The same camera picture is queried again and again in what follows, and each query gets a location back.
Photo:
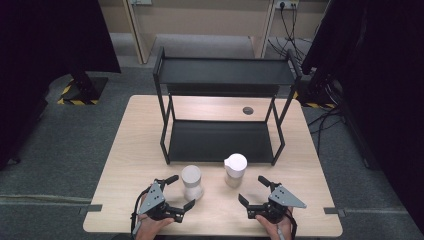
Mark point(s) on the black stand base hazard tape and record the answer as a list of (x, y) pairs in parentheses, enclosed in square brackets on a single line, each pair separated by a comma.
[(316, 96), (90, 88)]

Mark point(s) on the beige wooden desk frame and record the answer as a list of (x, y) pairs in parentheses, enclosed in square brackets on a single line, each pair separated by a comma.
[(200, 20)]

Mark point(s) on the white wall socket with plugs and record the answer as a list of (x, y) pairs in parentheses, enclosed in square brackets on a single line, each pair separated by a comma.
[(286, 4)]

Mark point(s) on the grey round table grommet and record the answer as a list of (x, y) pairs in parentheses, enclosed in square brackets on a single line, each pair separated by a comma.
[(248, 110)]

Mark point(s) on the person's left hand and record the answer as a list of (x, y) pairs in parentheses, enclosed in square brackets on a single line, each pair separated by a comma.
[(151, 228)]

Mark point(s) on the grey tape strip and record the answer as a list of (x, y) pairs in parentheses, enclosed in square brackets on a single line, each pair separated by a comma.
[(90, 209), (333, 211)]

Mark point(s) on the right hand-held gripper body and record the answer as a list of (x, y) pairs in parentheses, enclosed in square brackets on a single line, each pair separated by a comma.
[(283, 198)]

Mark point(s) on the white cup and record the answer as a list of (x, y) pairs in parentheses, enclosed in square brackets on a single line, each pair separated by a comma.
[(235, 168)]

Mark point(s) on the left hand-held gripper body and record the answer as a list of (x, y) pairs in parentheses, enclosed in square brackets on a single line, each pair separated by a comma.
[(152, 200)]

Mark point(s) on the large black curtain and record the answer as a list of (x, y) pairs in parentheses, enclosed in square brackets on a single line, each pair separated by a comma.
[(383, 83), (40, 50)]

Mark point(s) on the person's right hand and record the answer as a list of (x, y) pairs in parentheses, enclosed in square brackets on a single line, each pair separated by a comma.
[(271, 228)]

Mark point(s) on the black metal two-tier rack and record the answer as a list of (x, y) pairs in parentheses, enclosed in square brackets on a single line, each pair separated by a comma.
[(220, 75)]

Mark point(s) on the flat-lidded glass jar white powder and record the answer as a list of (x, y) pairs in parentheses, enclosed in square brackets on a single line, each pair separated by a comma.
[(192, 181)]

